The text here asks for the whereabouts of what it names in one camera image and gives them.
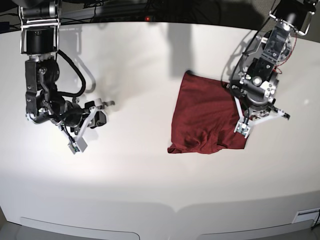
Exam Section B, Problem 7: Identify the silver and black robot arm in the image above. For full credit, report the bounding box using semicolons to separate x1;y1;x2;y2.
228;0;319;120

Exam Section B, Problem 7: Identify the black power strip red switch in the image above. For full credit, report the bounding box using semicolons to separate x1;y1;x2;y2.
94;15;153;23

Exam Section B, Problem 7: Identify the dark red long-sleeve shirt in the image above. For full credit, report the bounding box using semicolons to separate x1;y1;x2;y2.
167;70;247;154

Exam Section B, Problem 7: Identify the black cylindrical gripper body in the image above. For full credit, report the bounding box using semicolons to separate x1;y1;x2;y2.
58;102;88;131
244;92;274;115

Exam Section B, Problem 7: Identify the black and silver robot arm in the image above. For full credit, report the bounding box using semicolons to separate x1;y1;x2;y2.
15;0;107;135

